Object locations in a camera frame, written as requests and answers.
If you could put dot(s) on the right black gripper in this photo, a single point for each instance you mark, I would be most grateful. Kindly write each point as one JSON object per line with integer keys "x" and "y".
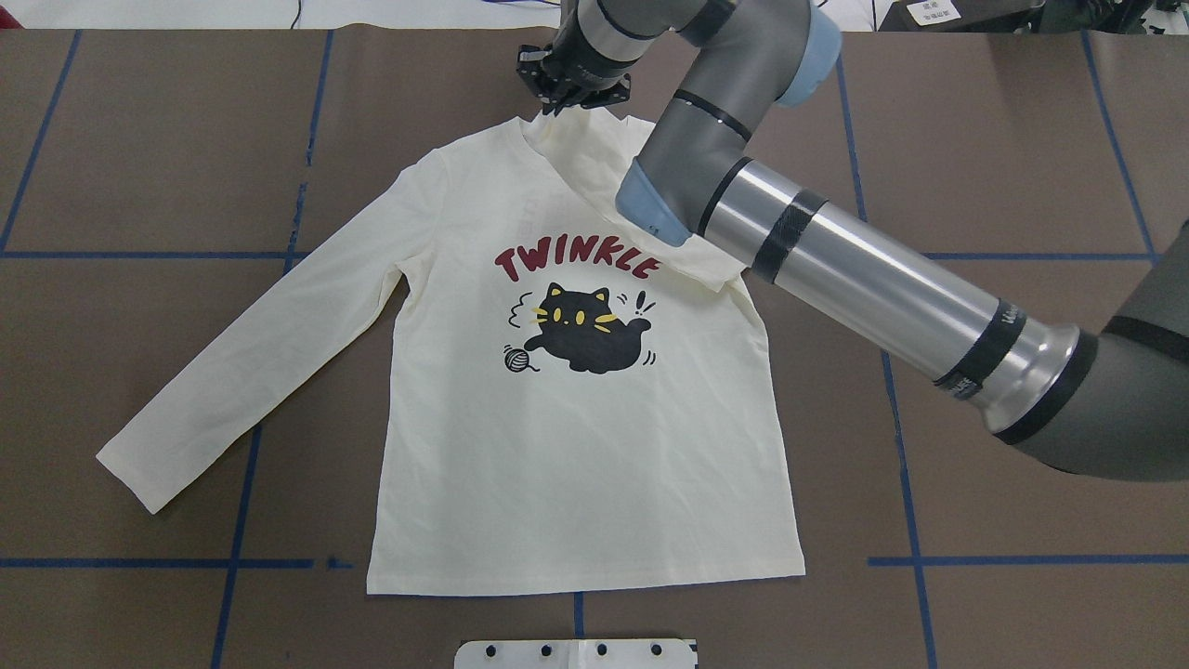
{"x": 578, "y": 72}

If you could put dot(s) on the cream long-sleeve cat shirt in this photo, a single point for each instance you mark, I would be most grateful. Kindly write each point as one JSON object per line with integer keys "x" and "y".
{"x": 573, "y": 404}

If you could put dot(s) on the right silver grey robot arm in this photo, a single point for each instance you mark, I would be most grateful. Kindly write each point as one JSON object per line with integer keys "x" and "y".
{"x": 1110, "y": 405}

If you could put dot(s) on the black box with white label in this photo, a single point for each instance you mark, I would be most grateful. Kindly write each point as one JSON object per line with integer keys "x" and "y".
{"x": 959, "y": 16}

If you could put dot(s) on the white camera post with base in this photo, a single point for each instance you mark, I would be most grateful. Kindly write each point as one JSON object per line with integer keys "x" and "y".
{"x": 579, "y": 653}

